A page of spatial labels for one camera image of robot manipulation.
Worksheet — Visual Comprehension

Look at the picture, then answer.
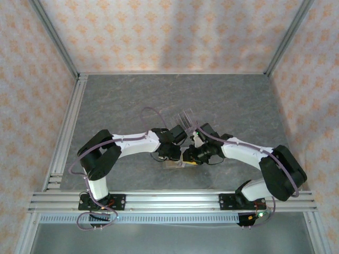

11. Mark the clear acrylic card stand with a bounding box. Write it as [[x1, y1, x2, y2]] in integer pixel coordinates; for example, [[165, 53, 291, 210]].
[[175, 111, 199, 133]]

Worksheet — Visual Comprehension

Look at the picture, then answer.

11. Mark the black controller box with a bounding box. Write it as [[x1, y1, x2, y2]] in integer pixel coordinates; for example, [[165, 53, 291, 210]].
[[237, 211, 272, 228], [88, 211, 119, 229]]

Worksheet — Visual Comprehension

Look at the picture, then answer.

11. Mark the grey metal panel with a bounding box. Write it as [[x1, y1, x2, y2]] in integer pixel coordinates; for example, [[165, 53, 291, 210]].
[[31, 222, 313, 254]]

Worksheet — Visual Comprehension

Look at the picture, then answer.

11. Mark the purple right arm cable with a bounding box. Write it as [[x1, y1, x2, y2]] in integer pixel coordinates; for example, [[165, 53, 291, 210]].
[[197, 124, 301, 230]]

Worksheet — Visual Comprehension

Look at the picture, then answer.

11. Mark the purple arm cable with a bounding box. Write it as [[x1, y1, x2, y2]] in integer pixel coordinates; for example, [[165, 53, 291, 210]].
[[69, 106, 170, 231], [197, 124, 301, 230]]

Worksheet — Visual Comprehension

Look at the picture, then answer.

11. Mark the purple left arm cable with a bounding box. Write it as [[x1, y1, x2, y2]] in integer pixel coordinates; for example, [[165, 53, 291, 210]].
[[69, 106, 170, 231]]

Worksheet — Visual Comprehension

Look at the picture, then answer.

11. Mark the aluminium frame rail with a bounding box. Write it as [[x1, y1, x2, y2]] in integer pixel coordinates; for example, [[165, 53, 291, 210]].
[[28, 190, 317, 214]]

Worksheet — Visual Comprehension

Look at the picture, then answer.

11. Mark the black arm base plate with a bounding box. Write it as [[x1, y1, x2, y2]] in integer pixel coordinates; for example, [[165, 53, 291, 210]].
[[219, 193, 265, 212], [78, 194, 126, 212]]

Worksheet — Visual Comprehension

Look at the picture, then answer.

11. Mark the slotted metal cable tray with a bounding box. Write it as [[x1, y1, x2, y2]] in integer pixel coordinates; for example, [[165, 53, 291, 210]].
[[39, 213, 240, 223]]

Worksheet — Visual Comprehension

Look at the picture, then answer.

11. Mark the aluminium side rail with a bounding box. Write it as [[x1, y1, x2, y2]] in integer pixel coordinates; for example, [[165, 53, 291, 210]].
[[43, 74, 88, 191]]

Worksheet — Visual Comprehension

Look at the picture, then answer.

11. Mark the aluminium frame leg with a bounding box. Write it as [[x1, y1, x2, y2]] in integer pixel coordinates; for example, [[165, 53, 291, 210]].
[[304, 211, 323, 254], [15, 213, 40, 254]]

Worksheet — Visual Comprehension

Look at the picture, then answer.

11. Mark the aluminium corner post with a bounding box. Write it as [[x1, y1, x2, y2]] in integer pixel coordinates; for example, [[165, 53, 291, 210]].
[[29, 0, 80, 77], [264, 0, 315, 76]]

